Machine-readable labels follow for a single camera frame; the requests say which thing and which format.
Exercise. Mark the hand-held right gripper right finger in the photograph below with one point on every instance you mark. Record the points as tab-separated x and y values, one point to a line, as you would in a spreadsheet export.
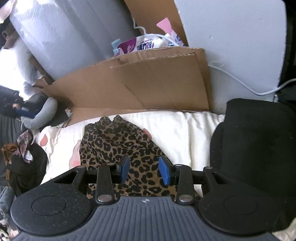
164	172

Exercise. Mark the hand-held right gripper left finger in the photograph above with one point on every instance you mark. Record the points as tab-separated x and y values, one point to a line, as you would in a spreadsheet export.
126	169

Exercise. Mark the leopard print garment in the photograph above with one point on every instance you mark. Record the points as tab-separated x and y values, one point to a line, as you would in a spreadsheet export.
115	143

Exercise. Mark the folded black clothes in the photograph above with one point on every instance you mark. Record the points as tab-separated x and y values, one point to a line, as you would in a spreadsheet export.
254	143

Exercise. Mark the cream bear printed blanket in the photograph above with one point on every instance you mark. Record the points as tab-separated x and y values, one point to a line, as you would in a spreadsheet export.
185	132

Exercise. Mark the small black cloth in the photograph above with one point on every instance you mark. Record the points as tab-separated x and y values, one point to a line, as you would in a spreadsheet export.
59	117

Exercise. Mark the flat brown cardboard sheet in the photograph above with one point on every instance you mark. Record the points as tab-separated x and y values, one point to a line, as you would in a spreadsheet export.
150	85

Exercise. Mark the grey neck pillow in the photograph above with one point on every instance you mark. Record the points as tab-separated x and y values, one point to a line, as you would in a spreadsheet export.
46	113

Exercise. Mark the black garment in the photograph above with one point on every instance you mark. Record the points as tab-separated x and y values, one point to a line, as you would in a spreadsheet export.
27	171

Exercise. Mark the floral patterned cloth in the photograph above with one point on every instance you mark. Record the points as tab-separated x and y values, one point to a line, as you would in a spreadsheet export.
24	141

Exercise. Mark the brown garment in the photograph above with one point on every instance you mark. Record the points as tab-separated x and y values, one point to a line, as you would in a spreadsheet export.
9	150

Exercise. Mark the purple and white packet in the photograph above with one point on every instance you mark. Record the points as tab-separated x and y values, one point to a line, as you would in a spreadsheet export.
131	46

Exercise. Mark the grey-blue garment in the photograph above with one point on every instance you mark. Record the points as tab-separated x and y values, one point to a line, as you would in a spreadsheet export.
7	199

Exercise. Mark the light blue detergent bottle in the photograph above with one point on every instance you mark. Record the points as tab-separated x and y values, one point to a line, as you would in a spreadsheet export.
116	45

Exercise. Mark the brown teddy bear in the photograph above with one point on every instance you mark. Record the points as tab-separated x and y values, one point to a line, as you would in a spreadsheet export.
17	107

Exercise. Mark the black and white cloth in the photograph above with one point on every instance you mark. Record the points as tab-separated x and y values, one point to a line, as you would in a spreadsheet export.
4	231

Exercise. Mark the grey upright mattress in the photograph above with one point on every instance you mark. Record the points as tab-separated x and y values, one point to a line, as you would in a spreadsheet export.
69	34

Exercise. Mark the pink plastic bag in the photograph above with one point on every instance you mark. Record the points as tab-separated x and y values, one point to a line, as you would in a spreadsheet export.
165	25

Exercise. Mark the tall brown cardboard panel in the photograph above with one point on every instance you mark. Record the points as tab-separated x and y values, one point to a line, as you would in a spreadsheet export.
148	14

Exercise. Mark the sheer pink curtain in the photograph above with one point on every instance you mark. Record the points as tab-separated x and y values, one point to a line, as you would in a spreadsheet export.
7	14

